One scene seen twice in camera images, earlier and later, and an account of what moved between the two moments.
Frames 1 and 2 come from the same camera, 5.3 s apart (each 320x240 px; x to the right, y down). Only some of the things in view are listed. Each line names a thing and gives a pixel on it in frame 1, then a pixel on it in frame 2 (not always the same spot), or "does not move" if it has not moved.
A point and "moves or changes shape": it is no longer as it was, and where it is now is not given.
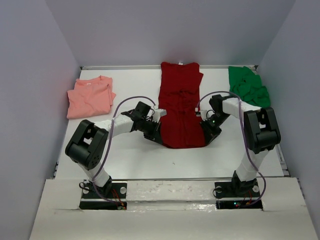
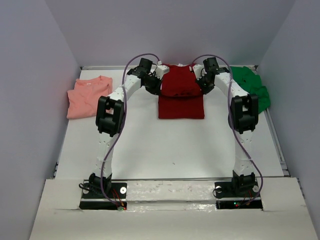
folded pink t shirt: (90, 97) does not move
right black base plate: (237, 195) does not move
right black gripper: (211, 133) → (204, 85)
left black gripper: (152, 132) → (154, 86)
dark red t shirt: (180, 94) moves or changes shape
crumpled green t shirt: (245, 83) does not move
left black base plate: (111, 196) does not move
